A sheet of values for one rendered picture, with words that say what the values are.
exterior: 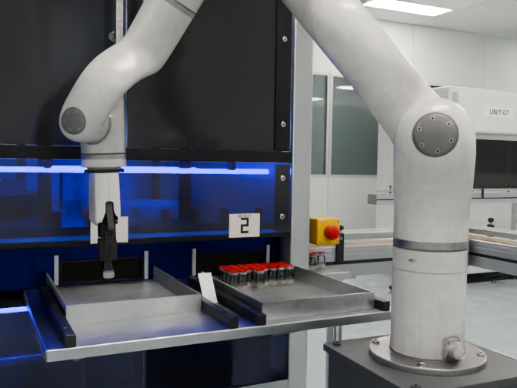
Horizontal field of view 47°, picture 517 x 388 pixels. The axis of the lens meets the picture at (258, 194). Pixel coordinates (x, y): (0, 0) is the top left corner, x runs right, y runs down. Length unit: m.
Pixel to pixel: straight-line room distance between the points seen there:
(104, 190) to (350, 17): 0.53
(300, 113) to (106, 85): 0.66
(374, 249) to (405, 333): 0.88
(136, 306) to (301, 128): 0.67
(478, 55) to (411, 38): 1.13
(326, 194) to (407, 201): 6.11
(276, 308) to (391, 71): 0.49
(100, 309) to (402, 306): 0.55
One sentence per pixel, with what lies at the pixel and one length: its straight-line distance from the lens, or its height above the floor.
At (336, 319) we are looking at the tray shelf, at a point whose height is 0.87.
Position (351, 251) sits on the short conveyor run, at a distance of 1.81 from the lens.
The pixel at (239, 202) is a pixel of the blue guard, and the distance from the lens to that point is 1.50.
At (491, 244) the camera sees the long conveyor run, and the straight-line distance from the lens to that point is 2.07.
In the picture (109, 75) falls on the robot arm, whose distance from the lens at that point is 1.07.
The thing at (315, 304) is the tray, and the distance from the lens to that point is 1.20.
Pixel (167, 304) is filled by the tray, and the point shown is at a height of 0.90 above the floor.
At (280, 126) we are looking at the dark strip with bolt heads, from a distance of 1.55.
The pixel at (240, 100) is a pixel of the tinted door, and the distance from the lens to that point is 1.51.
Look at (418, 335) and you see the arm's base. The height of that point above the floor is 0.91.
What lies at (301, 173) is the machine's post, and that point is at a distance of 1.57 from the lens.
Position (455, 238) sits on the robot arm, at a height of 1.07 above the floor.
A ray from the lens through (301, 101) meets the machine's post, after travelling 1.58.
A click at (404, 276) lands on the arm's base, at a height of 1.00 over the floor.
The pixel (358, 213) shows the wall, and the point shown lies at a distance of 7.33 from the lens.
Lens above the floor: 1.18
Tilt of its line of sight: 3 degrees down
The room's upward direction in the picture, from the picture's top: 1 degrees clockwise
